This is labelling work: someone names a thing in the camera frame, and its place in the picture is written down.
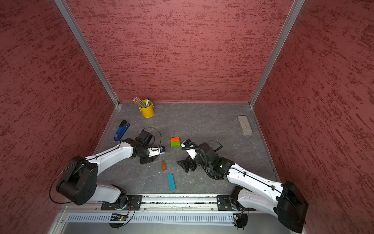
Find orange brown triangle block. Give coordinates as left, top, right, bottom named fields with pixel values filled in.
left=162, top=161, right=167, bottom=171

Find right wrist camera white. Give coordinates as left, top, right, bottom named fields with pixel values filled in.
left=181, top=139, right=198, bottom=160

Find blue stapler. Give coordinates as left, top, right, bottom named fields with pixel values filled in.
left=114, top=120, right=130, bottom=141

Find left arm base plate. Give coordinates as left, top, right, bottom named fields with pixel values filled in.
left=101, top=195, right=143, bottom=212

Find right aluminium corner post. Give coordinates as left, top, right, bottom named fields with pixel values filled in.
left=249, top=0, right=305, bottom=108

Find green rectangular block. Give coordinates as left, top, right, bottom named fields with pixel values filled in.
left=170, top=141, right=181, bottom=148

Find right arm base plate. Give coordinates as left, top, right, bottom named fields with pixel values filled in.
left=216, top=195, right=243, bottom=211

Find orange rectangular block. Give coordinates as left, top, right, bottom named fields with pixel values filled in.
left=170, top=137, right=180, bottom=142

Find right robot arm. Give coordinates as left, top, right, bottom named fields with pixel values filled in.
left=178, top=139, right=309, bottom=234

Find aluminium corner post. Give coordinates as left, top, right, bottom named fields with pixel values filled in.
left=249, top=0, right=305, bottom=108
left=54, top=0, right=120, bottom=108

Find pencils in cup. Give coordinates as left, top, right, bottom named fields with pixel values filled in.
left=133, top=97, right=147, bottom=108

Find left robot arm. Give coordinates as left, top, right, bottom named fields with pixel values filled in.
left=53, top=130, right=165, bottom=211

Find green white marker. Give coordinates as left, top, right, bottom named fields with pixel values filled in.
left=146, top=99, right=152, bottom=107

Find left aluminium corner post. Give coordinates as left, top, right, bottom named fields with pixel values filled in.
left=54, top=0, right=120, bottom=108

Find teal long block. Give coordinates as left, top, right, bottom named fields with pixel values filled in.
left=167, top=173, right=176, bottom=191

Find yellow pencil cup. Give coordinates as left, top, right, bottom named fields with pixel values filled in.
left=138, top=99, right=154, bottom=119

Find aluminium mounting rail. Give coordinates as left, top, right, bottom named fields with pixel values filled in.
left=61, top=193, right=297, bottom=213

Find white slotted cable duct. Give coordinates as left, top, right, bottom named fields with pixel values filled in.
left=65, top=213, right=234, bottom=225

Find grey eraser block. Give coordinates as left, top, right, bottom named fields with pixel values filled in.
left=238, top=116, right=253, bottom=136

